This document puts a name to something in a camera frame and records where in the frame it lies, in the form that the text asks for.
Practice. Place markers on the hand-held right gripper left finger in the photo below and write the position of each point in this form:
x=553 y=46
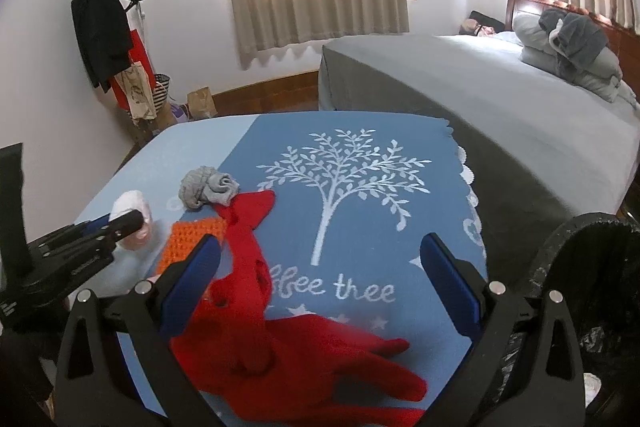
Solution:
x=187 y=292

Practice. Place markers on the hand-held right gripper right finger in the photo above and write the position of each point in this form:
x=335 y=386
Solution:
x=452 y=277

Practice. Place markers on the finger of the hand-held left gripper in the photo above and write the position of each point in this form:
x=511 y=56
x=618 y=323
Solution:
x=127 y=223
x=95 y=223

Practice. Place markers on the white pink cloth wad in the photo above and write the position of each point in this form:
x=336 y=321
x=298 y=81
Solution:
x=132 y=204

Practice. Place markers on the orange foam net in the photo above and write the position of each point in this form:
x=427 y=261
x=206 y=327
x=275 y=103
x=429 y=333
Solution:
x=185 y=234

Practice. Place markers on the grey sock ball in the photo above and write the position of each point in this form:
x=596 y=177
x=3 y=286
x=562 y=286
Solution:
x=205 y=187

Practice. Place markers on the red rubber glove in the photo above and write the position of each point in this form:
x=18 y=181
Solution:
x=300 y=357

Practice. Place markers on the black-lined trash bin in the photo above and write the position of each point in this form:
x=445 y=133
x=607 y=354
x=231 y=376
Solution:
x=600 y=282

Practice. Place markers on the person's dark clothing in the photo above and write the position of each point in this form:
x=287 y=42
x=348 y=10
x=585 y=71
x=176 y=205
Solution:
x=20 y=372

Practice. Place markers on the blue tree-print tablecloth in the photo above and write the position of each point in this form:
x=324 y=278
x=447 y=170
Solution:
x=375 y=187

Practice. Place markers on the white purple bag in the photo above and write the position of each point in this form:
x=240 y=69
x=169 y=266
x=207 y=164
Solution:
x=179 y=113

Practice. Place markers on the beige tote bag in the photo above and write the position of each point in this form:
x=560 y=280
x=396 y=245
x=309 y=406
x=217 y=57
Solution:
x=137 y=92

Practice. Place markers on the striped basket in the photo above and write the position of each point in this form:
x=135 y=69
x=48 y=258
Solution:
x=162 y=92

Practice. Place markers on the brown paper bag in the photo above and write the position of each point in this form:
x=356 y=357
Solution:
x=200 y=104

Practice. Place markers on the red bag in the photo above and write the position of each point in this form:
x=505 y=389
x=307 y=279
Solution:
x=137 y=52

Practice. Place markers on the grey bed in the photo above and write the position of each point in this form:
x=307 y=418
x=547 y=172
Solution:
x=450 y=82

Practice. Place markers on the black coat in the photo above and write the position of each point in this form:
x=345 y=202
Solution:
x=100 y=27

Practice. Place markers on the pink bag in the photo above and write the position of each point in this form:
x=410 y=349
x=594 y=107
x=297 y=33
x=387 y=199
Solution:
x=470 y=27

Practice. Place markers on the folded light grey quilt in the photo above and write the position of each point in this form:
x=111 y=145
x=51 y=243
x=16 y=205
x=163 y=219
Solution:
x=530 y=37

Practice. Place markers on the black pillow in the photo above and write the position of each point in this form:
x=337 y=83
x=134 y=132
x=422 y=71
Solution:
x=487 y=18

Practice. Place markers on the dark grey blanket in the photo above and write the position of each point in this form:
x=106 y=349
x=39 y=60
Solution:
x=585 y=37

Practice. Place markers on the wooden headboard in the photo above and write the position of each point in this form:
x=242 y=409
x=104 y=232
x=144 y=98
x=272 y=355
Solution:
x=525 y=7

